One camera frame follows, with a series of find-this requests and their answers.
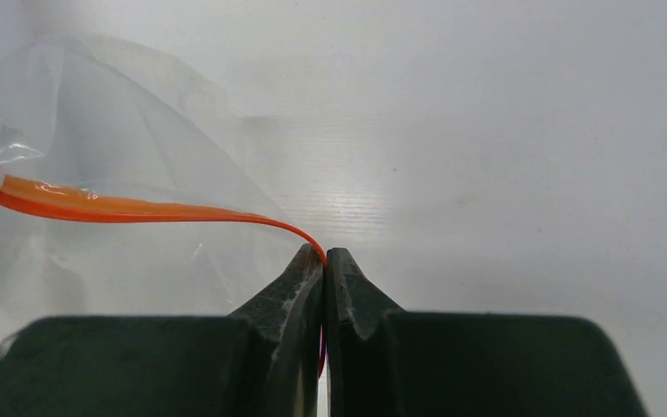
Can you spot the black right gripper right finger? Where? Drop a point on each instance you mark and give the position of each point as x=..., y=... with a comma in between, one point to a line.
x=386, y=361

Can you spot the clear orange zip bag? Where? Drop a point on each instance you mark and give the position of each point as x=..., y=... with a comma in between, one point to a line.
x=126, y=192

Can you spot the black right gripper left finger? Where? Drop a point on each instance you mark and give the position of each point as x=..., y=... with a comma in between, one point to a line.
x=260, y=360

